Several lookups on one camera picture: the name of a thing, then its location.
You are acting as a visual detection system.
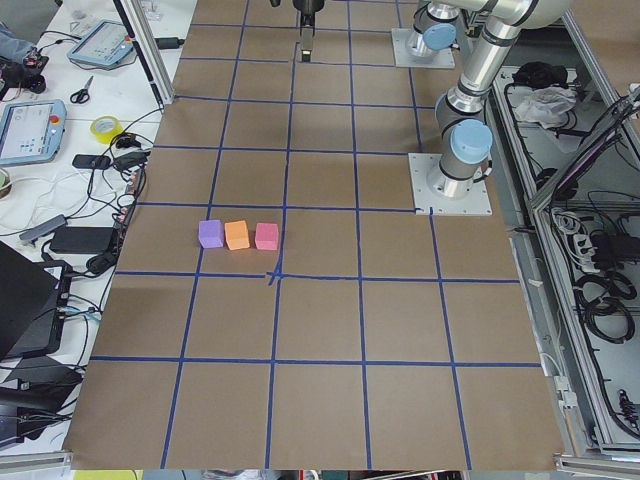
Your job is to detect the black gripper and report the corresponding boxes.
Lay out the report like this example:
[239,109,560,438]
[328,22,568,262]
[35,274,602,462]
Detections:
[292,0,325,63]

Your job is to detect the orange foam block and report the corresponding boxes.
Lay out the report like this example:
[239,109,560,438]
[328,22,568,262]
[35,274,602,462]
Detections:
[224,220,250,250]

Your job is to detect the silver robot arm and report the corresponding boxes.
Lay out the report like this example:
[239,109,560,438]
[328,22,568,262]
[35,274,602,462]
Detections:
[407,1,460,57]
[408,0,571,199]

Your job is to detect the far blue teach pendant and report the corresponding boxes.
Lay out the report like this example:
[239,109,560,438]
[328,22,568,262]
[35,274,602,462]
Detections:
[67,20,133,70]

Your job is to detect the blue teach pendant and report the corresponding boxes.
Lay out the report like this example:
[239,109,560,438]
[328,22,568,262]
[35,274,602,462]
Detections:
[67,20,133,70]
[1,99,67,167]

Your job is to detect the pink foam block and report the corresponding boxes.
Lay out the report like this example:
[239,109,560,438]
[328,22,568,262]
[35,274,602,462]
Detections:
[254,222,280,251]

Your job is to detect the yellow tape roll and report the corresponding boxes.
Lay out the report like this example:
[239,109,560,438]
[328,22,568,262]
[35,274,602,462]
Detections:
[90,115,124,145]

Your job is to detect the purple foam block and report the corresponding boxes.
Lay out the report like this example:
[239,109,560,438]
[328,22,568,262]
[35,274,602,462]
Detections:
[198,219,225,249]

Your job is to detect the white crumpled cloth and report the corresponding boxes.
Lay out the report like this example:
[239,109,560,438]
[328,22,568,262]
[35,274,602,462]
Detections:
[514,86,577,129]

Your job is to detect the near blue teach pendant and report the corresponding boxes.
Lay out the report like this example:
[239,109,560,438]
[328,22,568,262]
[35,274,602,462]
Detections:
[1,99,67,167]

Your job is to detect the black power adapter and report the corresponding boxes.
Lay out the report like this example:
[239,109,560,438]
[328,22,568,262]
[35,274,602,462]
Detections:
[50,226,113,254]

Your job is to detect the black laptop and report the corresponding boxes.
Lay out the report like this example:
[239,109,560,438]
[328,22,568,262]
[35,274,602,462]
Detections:
[1,244,71,360]

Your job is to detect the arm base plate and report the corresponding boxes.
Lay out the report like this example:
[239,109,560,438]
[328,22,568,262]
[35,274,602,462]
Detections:
[391,25,456,69]
[408,153,493,216]

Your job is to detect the aluminium frame post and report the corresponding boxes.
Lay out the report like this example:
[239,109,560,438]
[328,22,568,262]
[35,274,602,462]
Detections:
[113,0,175,111]

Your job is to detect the black handled scissors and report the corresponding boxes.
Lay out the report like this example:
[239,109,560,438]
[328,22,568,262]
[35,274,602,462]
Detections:
[69,76,94,105]

